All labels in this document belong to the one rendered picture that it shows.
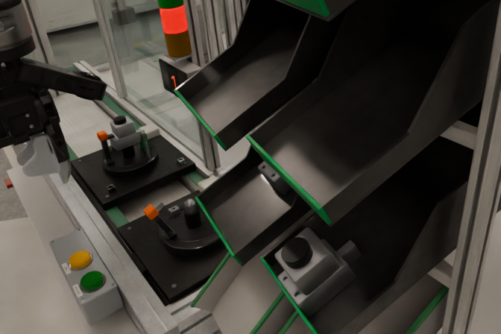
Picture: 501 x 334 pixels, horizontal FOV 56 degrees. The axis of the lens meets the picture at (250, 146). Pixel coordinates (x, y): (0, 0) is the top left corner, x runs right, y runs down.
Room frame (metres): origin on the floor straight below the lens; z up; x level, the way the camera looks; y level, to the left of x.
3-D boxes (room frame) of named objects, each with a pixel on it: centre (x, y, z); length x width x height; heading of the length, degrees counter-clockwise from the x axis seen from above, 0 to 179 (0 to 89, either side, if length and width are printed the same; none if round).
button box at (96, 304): (0.69, 0.35, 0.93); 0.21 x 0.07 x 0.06; 32
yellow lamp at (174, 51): (0.95, 0.12, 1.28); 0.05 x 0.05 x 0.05
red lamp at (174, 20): (0.95, 0.12, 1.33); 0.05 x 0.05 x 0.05
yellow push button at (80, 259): (0.69, 0.35, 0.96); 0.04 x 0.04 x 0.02
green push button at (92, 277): (0.63, 0.31, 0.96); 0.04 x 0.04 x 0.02
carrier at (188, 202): (0.73, 0.13, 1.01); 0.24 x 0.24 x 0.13; 32
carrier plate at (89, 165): (1.02, 0.30, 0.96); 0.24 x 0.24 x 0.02; 32
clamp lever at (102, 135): (1.00, 0.34, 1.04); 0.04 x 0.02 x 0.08; 122
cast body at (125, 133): (1.02, 0.30, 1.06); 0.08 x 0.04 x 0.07; 122
